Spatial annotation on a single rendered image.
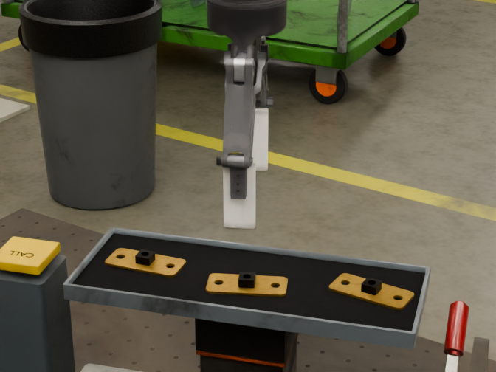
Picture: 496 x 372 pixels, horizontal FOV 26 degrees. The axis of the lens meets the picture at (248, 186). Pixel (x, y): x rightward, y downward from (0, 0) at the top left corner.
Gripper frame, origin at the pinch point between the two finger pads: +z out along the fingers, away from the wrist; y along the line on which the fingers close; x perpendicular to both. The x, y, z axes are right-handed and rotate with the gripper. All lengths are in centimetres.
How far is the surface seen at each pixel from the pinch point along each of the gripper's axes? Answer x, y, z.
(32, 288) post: -23.9, -1.6, 14.1
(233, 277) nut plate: -1.6, -1.1, 11.3
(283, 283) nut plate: 3.7, -0.4, 11.3
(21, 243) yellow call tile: -26.5, -6.9, 11.6
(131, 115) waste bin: -67, -252, 92
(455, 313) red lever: 21.6, 1.9, 12.4
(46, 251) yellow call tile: -23.2, -5.4, 11.6
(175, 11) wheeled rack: -79, -413, 99
